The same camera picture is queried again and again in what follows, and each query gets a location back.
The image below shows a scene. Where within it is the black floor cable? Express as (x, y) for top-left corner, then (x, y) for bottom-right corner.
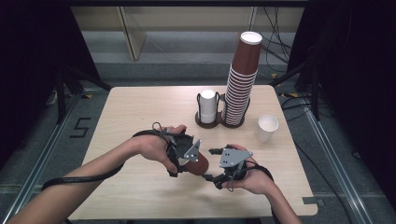
(292, 139), (355, 224)

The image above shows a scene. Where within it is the stack of white cups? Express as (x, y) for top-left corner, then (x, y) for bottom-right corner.
(199, 89), (218, 124)

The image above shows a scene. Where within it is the bundle of black cables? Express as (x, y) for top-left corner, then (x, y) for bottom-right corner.
(262, 6), (294, 75)

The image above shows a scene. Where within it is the person's left hand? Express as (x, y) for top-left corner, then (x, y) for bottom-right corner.
(136, 124), (188, 175)

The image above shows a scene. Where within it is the person's right hand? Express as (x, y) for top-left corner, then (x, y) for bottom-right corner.
(222, 143), (278, 197)

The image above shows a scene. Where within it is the grey tape strip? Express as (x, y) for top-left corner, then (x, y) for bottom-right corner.
(302, 196), (325, 207)

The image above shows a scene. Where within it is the white paper cup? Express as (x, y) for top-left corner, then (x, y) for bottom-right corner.
(255, 114), (280, 144)

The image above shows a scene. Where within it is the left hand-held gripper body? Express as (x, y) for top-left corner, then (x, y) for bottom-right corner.
(165, 133), (203, 178)

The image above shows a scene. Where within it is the black metal stand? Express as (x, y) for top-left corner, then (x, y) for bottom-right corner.
(55, 63), (114, 125)
(270, 55), (321, 121)

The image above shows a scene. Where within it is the black curtain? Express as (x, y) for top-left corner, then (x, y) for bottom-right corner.
(0, 0), (105, 162)
(288, 0), (396, 216)

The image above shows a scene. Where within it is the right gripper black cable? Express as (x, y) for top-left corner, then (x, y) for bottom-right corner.
(242, 163), (278, 224)

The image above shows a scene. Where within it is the aluminium floor rail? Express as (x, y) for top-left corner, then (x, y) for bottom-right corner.
(302, 99), (376, 224)
(0, 88), (87, 224)

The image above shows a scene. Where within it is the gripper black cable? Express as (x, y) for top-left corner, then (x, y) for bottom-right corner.
(242, 163), (278, 224)
(41, 121), (176, 192)

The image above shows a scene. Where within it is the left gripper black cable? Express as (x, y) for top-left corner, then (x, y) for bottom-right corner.
(41, 121), (176, 192)

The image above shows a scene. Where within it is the brown paper cup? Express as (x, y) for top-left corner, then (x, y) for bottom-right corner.
(178, 151), (210, 177)

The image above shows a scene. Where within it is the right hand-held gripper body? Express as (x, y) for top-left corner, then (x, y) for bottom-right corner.
(219, 147), (254, 185)

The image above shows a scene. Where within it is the dark wooden cup holder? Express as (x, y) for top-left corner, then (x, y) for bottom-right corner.
(194, 91), (251, 130)

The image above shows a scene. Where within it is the stack of brown cups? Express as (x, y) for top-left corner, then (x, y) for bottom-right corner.
(221, 31), (263, 127)

